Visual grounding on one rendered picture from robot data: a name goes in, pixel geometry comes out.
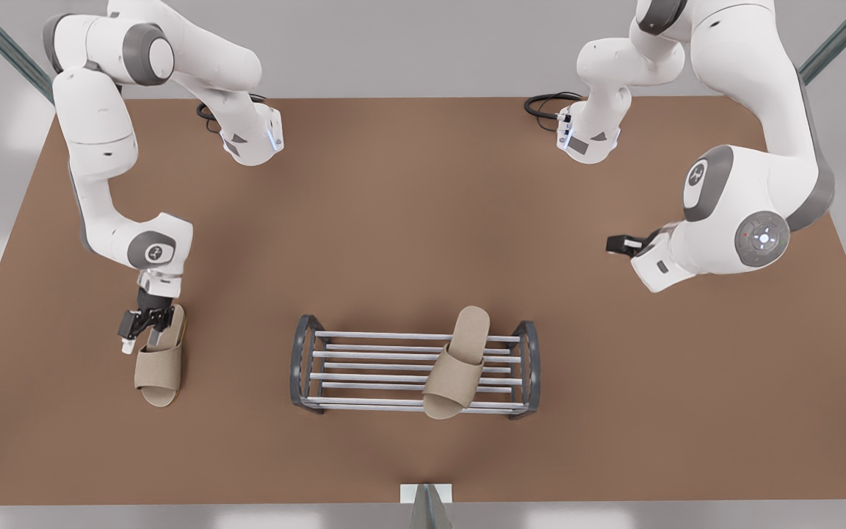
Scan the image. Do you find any beige slipper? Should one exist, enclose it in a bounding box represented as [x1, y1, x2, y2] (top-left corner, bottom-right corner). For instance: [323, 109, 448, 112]
[422, 306, 491, 421]
[134, 303, 188, 409]

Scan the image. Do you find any grey metal shoe rack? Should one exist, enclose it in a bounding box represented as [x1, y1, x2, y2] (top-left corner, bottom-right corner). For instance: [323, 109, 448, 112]
[290, 314, 541, 420]

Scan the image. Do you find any black cable loop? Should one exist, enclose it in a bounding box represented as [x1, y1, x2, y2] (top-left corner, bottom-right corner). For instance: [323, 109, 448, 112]
[524, 92, 585, 134]
[196, 94, 267, 136]

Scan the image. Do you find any silver frame post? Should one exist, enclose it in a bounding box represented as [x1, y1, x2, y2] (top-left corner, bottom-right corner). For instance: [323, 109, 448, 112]
[0, 0, 56, 105]
[798, 0, 846, 84]
[400, 483, 455, 529]

